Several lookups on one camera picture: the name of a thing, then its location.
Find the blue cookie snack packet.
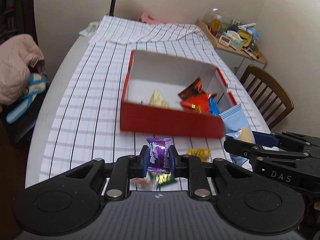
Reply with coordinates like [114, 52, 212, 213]
[208, 96, 220, 116]

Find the wooden tray side cabinet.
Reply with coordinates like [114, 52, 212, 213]
[196, 20, 267, 75]

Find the pink paper item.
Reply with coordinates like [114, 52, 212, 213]
[138, 12, 162, 25]

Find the checkered white tablecloth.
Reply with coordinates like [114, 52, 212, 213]
[37, 16, 269, 181]

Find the pale yellow snack packet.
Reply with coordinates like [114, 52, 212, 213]
[148, 89, 170, 108]

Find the clear bread snack packet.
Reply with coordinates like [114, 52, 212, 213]
[130, 178, 158, 191]

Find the red cardboard box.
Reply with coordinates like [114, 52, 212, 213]
[120, 50, 236, 139]

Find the tissue box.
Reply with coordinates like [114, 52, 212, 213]
[223, 30, 243, 51]

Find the orange drink bottle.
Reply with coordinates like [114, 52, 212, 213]
[209, 14, 222, 37]

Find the paper booklet on table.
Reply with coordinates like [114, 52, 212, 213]
[79, 21, 100, 37]

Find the wooden chair right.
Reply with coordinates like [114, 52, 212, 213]
[240, 64, 294, 129]

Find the yellow foil snack packet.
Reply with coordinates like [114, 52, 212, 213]
[187, 148, 210, 162]

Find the dark bookshelf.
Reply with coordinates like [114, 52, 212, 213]
[1, 0, 37, 43]

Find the green cracker packet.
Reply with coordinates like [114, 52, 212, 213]
[149, 172, 177, 187]

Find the blue white bag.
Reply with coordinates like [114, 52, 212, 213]
[6, 73, 46, 124]

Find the dark red foil snack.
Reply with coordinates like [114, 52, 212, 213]
[178, 77, 205, 100]

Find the pink puffer jacket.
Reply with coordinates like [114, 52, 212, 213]
[0, 34, 48, 106]

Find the white kitchen timer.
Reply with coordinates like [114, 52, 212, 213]
[219, 35, 231, 47]

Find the red rice cracker bag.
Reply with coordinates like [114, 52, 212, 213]
[180, 93, 216, 114]

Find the purple candy packet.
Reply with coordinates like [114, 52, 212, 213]
[146, 138, 171, 174]

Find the yellow container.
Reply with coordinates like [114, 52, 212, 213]
[237, 30, 252, 48]

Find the light blue cookie packet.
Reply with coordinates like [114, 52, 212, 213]
[218, 103, 256, 167]

